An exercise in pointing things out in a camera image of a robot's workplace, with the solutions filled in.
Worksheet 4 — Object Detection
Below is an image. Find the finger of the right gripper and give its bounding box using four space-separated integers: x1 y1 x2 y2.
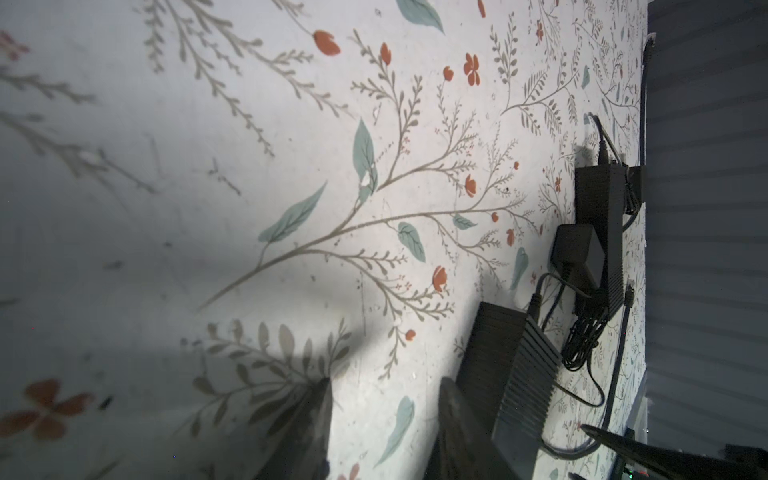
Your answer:
580 424 767 480

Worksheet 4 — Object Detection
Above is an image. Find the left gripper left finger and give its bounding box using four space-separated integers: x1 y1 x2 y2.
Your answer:
255 377 333 479

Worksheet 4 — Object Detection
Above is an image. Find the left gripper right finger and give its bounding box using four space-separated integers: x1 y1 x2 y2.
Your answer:
424 377 518 480

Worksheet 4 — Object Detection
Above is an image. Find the black network switch box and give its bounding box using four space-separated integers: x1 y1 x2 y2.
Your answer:
449 302 560 479

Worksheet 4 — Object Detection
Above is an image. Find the black power adapter with cable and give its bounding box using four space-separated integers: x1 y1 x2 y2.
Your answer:
527 223 606 378

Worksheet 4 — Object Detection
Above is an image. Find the long black power brick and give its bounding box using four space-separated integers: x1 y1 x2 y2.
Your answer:
575 164 625 321

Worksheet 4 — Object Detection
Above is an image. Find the long black cable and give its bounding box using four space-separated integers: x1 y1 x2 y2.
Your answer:
539 35 656 462

